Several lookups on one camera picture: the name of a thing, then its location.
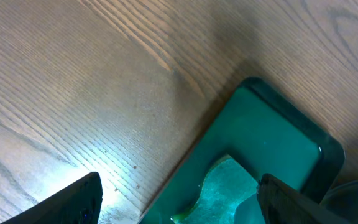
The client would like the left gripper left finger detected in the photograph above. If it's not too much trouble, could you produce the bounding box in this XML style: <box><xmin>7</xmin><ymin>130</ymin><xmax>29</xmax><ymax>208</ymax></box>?
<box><xmin>2</xmin><ymin>172</ymin><xmax>103</xmax><ymax>224</ymax></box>

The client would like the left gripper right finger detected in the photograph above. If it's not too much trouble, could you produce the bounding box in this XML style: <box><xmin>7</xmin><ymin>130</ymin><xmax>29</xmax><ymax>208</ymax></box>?
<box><xmin>257</xmin><ymin>173</ymin><xmax>349</xmax><ymax>223</ymax></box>

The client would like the green wavy sponge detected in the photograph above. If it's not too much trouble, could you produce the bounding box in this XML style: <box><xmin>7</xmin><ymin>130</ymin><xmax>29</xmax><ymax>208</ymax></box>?
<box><xmin>171</xmin><ymin>154</ymin><xmax>265</xmax><ymax>224</ymax></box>

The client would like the black rectangular tray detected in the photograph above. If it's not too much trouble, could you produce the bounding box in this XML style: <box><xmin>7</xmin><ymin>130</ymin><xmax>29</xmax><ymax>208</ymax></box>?
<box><xmin>141</xmin><ymin>77</ymin><xmax>345</xmax><ymax>223</ymax></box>

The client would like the black round tray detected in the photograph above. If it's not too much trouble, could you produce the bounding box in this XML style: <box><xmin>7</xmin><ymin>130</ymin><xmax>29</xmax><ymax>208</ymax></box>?
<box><xmin>321</xmin><ymin>180</ymin><xmax>358</xmax><ymax>224</ymax></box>

